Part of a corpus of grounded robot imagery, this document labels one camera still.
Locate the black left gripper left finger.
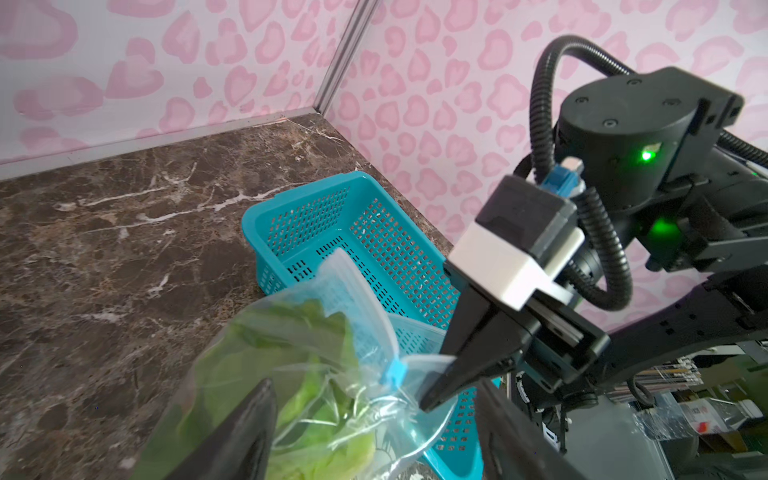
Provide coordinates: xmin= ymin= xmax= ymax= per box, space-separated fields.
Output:
xmin=167 ymin=379 xmax=278 ymax=480

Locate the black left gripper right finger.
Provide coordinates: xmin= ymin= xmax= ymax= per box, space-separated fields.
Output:
xmin=475 ymin=380 xmax=584 ymax=480

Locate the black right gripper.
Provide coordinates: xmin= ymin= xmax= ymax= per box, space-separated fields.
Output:
xmin=420 ymin=285 xmax=610 ymax=412

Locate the green toy cabbage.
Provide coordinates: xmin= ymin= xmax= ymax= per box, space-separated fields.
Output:
xmin=132 ymin=300 xmax=376 ymax=479

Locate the clear zip top bag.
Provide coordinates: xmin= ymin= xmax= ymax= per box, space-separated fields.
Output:
xmin=133 ymin=249 xmax=455 ymax=479

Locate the teal plastic basket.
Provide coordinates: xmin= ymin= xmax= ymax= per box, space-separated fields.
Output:
xmin=242 ymin=173 xmax=483 ymax=479

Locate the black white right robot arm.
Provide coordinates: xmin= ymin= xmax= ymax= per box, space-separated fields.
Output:
xmin=420 ymin=67 xmax=767 ymax=411

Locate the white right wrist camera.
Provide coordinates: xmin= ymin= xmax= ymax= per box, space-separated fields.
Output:
xmin=444 ymin=157 xmax=585 ymax=311

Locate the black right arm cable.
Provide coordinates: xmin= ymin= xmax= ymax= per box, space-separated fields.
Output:
xmin=529 ymin=34 xmax=768 ymax=313

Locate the aluminium frame corner post right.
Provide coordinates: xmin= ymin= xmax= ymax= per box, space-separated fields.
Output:
xmin=313 ymin=0 xmax=379 ymax=116

